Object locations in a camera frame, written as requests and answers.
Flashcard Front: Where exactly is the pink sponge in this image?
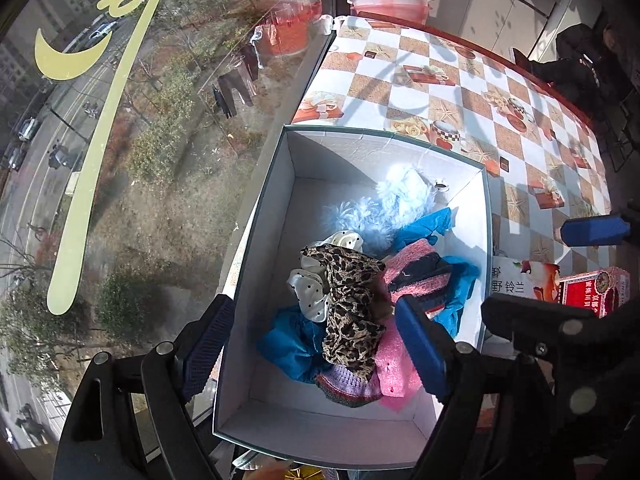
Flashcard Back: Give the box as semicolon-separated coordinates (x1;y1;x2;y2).
375;315;422;413

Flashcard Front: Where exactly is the pink and navy sock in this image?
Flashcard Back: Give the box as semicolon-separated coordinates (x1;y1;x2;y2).
382;238;452;318

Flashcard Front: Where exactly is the striped knitted cuff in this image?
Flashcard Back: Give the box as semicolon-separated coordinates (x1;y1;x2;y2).
314;365;383;408

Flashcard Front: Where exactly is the leopard print scrunchie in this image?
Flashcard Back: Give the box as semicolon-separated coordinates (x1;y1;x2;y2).
302;245;385;379

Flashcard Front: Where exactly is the fluffy light blue plush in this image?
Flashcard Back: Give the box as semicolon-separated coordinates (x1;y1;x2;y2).
322;164;436;257

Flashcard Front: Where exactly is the white polka dot scrunchie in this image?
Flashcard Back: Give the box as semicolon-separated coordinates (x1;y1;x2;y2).
286;231;363;324

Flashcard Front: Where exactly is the red patterned carton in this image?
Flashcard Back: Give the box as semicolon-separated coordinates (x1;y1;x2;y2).
558;266;630;318

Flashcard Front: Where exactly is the seated person in black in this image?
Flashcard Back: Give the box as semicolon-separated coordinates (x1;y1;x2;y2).
510;24;639;120

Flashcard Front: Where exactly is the blue cloth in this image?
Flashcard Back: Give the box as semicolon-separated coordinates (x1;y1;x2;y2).
257;208;480;384

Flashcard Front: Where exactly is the checkered tablecloth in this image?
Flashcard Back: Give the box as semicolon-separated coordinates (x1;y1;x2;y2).
294;16;615;275

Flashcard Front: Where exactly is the pink plastic basin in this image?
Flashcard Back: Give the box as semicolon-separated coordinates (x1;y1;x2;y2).
347;0;432;25

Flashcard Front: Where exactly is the dark storage box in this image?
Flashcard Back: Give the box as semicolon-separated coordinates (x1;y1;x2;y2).
213;126;491;470

